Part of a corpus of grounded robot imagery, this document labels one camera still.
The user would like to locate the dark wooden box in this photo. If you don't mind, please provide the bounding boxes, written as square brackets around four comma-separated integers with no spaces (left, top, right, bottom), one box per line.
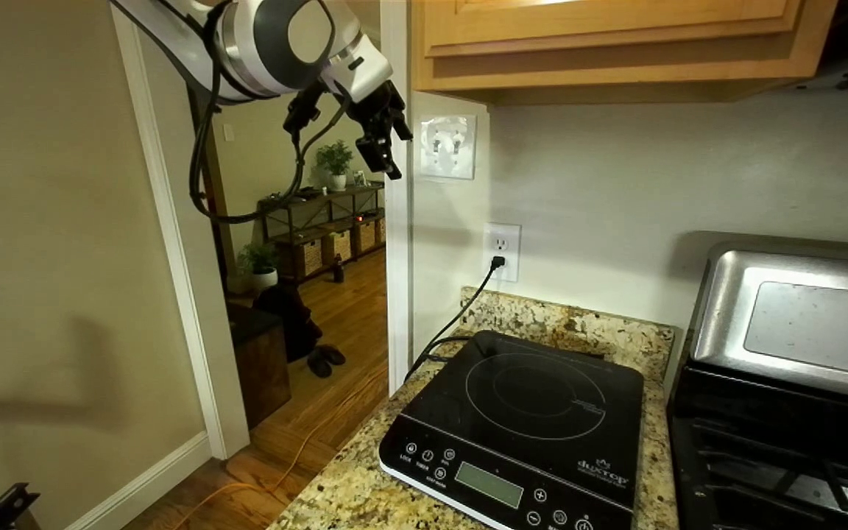
[228,309,293,431]

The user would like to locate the black bag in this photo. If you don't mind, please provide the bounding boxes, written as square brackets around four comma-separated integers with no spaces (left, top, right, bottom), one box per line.
[249,282,327,365]

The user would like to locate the potted plant white pot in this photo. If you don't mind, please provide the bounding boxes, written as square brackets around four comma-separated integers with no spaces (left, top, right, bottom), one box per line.
[239,238,284,294]
[311,138,355,195]

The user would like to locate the black induction cooktop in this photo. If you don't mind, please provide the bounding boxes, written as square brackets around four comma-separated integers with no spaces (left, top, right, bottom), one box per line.
[376,331,644,530]

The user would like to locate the white wall outlet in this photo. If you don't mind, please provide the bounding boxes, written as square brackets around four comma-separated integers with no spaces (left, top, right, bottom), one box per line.
[480,222,524,285]
[414,113,480,182]

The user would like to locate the wooden shelf unit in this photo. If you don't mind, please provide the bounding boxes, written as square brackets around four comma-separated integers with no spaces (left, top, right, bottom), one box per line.
[253,182,387,290]

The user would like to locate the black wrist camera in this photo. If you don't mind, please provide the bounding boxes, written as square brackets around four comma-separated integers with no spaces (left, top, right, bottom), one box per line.
[283,85,327,138]

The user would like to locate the black shoes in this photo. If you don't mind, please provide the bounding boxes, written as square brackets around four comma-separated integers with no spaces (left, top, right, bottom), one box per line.
[303,341,346,379]

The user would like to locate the black cooktop power cable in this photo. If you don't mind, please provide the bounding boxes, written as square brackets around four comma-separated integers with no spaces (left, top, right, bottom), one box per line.
[402,253,508,382]

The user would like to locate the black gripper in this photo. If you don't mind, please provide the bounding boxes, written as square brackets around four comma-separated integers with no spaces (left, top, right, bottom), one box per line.
[346,79,411,182]

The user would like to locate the black clamp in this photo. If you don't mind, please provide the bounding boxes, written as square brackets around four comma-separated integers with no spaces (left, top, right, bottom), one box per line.
[0,481,43,530]

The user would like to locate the wooden wall cabinet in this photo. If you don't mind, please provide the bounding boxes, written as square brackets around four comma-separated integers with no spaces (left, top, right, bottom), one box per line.
[407,0,839,101]

